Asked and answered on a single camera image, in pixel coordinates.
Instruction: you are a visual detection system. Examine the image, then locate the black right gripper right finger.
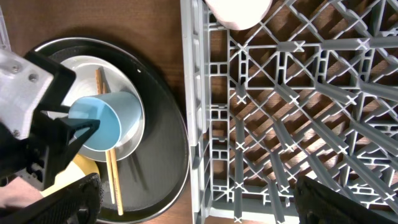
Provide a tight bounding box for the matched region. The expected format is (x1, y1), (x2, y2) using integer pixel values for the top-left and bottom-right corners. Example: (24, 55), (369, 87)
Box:
(294, 176), (396, 224)

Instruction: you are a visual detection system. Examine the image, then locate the grey plate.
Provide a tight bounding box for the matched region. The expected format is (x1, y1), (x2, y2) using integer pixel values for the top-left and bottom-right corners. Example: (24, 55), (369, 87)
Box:
(47, 55), (145, 162)

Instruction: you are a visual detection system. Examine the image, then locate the yellow bowl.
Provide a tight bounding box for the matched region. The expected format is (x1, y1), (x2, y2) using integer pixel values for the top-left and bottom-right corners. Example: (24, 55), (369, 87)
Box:
(40, 154), (100, 197)

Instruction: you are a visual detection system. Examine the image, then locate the wooden chopstick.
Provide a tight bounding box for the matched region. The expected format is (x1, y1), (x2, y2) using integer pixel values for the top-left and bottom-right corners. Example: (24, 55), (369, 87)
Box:
(95, 68), (116, 205)
(99, 81), (124, 217)

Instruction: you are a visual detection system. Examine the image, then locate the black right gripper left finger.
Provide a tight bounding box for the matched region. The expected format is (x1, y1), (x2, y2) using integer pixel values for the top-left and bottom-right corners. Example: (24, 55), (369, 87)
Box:
(1, 173), (103, 224)

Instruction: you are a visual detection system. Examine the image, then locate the clear plastic bin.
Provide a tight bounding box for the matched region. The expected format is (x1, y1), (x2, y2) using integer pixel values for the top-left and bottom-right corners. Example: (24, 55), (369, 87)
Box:
(0, 8), (12, 51)

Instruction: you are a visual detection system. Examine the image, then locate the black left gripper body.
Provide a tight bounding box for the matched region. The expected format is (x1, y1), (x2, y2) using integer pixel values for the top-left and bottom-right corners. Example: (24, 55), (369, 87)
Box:
(1, 50), (53, 183)

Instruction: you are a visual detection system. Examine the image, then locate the round black tray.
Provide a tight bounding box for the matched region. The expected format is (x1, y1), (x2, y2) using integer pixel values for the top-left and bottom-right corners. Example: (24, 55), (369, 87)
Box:
(33, 37), (190, 223)

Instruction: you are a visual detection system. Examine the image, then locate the grey dishwasher rack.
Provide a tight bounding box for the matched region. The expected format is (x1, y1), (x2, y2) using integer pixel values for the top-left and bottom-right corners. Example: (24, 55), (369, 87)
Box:
(180, 0), (397, 223)

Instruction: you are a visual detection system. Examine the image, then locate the blue cup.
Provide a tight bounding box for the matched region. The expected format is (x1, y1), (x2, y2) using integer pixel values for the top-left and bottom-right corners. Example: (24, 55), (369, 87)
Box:
(68, 91), (142, 152)

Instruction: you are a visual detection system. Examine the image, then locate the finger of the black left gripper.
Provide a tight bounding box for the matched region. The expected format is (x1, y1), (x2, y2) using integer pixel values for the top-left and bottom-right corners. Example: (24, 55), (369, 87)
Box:
(24, 51), (76, 113)
(27, 112), (100, 190)

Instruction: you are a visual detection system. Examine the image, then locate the pink cup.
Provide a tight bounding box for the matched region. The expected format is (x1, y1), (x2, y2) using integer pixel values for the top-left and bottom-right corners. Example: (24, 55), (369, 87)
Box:
(205, 0), (272, 30)

